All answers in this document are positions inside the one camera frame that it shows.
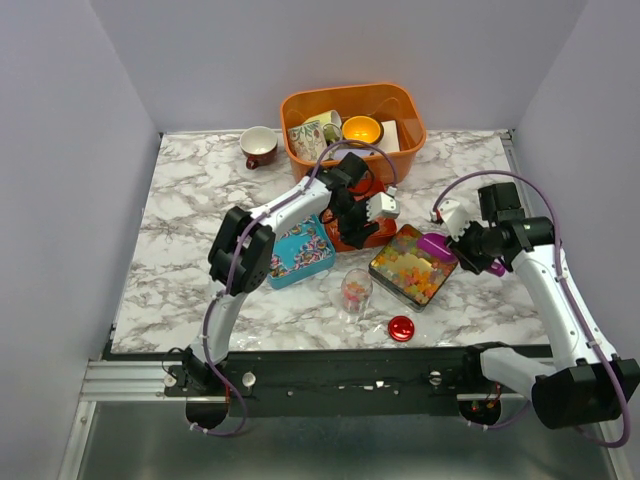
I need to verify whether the orange candy tray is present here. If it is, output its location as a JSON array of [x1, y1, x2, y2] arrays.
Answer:
[[320, 210, 397, 252]]

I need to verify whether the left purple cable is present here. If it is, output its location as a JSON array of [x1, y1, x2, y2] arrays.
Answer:
[[187, 139, 401, 439]]

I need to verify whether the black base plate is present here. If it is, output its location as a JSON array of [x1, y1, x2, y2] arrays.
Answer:
[[164, 349, 536, 419]]

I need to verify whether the floral patterned mug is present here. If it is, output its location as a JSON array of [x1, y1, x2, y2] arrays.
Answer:
[[287, 110, 343, 162]]

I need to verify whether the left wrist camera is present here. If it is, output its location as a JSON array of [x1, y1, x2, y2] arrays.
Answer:
[[366, 192, 400, 221]]

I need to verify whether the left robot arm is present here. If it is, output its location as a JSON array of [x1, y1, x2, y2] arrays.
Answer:
[[181, 153, 379, 395]]

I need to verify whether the gold tin candy tray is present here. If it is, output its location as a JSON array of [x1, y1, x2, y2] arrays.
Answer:
[[368, 224, 457, 312]]

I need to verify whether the teal candy tray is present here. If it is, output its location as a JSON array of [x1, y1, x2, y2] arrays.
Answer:
[[267, 215, 336, 289]]

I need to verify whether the orange black bowl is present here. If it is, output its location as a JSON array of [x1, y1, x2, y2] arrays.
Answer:
[[342, 115, 384, 145]]

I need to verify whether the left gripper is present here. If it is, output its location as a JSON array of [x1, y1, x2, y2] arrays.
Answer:
[[329, 196, 379, 251]]

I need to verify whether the orange plastic bin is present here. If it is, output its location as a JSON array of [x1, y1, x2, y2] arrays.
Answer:
[[280, 83, 427, 184]]

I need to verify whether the lavender cup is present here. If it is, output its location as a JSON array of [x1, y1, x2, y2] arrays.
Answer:
[[330, 146, 376, 161]]

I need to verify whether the maroon white cup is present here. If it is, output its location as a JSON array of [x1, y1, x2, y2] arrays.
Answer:
[[239, 126, 278, 170]]

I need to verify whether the clear plastic jar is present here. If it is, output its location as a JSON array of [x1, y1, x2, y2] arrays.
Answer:
[[339, 268, 373, 320]]

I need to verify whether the aluminium rail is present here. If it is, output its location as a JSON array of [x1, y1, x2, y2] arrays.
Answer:
[[79, 355, 610, 402]]

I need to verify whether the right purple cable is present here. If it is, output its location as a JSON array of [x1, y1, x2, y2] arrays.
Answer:
[[432, 169, 632, 449]]

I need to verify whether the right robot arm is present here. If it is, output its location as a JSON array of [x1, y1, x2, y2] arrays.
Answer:
[[436, 182, 639, 429]]

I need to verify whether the red jar lid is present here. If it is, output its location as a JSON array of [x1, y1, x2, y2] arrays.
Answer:
[[387, 316, 415, 343]]

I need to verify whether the purple cable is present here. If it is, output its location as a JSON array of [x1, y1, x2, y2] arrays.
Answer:
[[187, 139, 401, 439], [432, 169, 632, 449]]

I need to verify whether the purple plastic scoop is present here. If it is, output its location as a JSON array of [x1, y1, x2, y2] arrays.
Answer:
[[416, 232, 506, 277]]

